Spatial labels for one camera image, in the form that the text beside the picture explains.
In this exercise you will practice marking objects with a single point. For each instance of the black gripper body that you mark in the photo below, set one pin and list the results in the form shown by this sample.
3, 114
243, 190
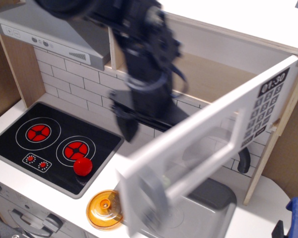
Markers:
151, 103

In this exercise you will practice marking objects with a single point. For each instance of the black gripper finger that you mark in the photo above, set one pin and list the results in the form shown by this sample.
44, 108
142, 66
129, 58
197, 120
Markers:
128, 126

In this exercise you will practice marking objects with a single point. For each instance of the white toy microwave door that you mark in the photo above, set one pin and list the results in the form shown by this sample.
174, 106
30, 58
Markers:
187, 155

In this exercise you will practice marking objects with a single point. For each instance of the grey microwave door handle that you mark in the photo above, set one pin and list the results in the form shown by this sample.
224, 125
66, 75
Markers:
157, 207

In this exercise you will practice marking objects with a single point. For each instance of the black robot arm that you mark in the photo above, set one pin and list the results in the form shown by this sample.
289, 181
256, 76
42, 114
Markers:
149, 48

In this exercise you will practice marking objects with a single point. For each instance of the red toy tomato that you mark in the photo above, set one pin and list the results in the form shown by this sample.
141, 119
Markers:
83, 166

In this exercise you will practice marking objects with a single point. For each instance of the grey toy range hood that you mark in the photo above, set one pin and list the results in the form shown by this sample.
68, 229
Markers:
81, 41

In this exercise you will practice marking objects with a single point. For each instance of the black toy stove top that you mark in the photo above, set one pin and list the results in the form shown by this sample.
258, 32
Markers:
44, 143

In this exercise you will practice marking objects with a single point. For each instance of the orange transparent pot lid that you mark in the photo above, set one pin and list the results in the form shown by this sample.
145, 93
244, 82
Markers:
104, 211

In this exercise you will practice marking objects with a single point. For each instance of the dark grey toy faucet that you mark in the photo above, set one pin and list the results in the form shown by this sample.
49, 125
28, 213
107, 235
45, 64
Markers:
244, 161

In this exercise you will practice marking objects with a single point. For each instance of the grey toy sink basin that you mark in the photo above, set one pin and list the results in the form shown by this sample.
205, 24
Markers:
204, 213

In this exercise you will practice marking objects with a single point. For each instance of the grey toy oven front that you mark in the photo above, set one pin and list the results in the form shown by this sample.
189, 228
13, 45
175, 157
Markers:
42, 212

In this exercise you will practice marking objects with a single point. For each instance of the black clamp piece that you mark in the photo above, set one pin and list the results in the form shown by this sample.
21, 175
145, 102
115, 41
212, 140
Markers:
278, 231

